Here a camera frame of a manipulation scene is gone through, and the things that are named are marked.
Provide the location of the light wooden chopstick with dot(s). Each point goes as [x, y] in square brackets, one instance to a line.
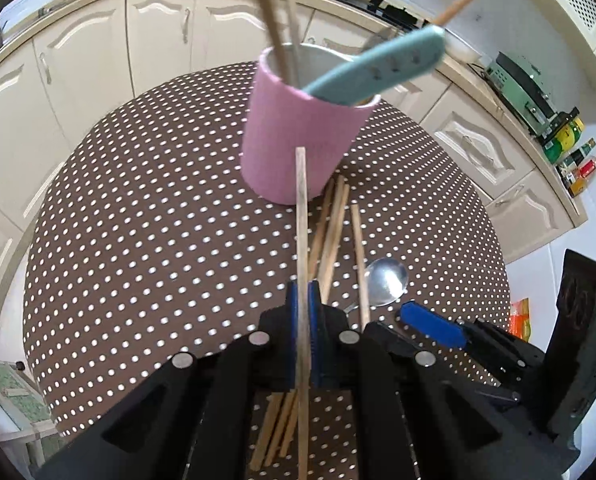
[458, 5]
[290, 15]
[302, 210]
[268, 15]

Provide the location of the dark soy sauce bottle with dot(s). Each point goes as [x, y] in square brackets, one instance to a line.
[580, 152]

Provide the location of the beige kitchen countertop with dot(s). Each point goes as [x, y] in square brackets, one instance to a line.
[508, 110]

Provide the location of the brown polka dot tablecloth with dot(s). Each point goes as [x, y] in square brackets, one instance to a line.
[152, 210]

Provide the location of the silver metal spoon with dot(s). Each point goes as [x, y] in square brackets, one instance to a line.
[388, 280]

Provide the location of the pile of wooden chopsticks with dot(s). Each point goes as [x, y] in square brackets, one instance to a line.
[334, 230]

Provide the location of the orange plastic bag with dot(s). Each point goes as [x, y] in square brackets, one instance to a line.
[520, 320]

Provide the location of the green patterned side table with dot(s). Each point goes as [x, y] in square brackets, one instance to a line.
[12, 400]

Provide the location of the green kitchen scale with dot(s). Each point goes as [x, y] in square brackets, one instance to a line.
[523, 90]

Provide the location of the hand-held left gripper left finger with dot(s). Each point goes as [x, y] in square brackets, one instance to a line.
[292, 340]

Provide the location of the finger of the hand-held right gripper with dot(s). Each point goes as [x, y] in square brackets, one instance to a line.
[433, 322]
[393, 332]

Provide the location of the pink cup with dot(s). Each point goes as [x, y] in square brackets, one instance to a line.
[298, 135]

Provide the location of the red label sauce bottle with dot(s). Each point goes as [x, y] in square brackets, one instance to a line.
[585, 169]

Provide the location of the green bottle yellow cap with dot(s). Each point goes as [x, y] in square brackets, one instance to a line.
[560, 149]

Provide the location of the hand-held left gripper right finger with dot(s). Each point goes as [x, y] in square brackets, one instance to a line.
[316, 340]

